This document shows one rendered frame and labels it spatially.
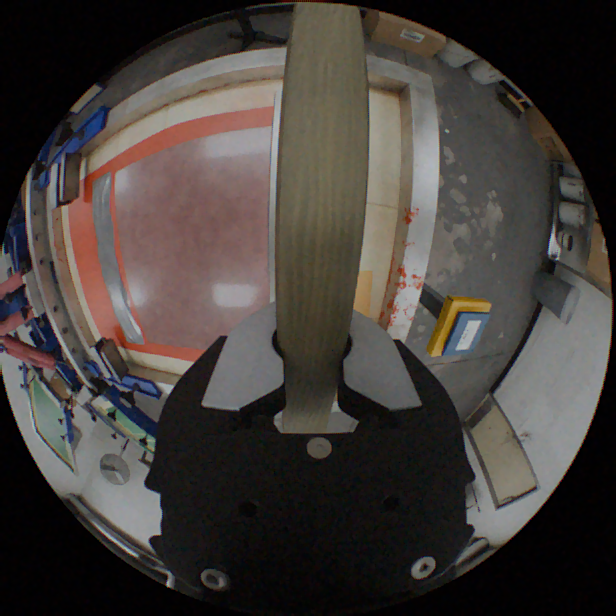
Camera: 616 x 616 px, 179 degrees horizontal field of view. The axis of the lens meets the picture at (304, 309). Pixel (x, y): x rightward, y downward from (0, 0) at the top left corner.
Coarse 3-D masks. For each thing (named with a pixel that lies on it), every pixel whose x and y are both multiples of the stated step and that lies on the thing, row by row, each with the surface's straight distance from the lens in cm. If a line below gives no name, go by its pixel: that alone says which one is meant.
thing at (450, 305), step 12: (420, 300) 55; (432, 300) 51; (444, 300) 40; (456, 300) 39; (468, 300) 42; (480, 300) 46; (432, 312) 50; (444, 312) 40; (456, 312) 40; (444, 324) 40; (432, 336) 43; (444, 336) 42; (432, 348) 43
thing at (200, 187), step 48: (144, 144) 38; (192, 144) 31; (240, 144) 28; (144, 192) 35; (192, 192) 29; (240, 192) 26; (96, 240) 48; (144, 240) 35; (192, 240) 30; (240, 240) 27
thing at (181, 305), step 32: (192, 256) 30; (224, 256) 28; (256, 256) 26; (96, 288) 53; (128, 288) 42; (160, 288) 36; (192, 288) 32; (224, 288) 29; (256, 288) 28; (96, 320) 61; (160, 320) 40; (192, 320) 35; (224, 320) 32; (160, 352) 46; (192, 352) 40
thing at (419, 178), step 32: (224, 64) 32; (256, 64) 30; (384, 64) 32; (160, 96) 36; (416, 96) 31; (416, 128) 28; (416, 160) 26; (416, 192) 25; (416, 224) 25; (64, 256) 64; (416, 256) 26; (64, 288) 63; (416, 288) 27; (384, 320) 29; (160, 384) 49
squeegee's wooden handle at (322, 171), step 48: (288, 48) 10; (336, 48) 9; (288, 96) 8; (336, 96) 7; (288, 144) 7; (336, 144) 7; (288, 192) 6; (336, 192) 6; (288, 240) 6; (336, 240) 6; (288, 288) 7; (336, 288) 7; (288, 336) 8; (336, 336) 8; (288, 384) 10; (336, 384) 10; (288, 432) 14
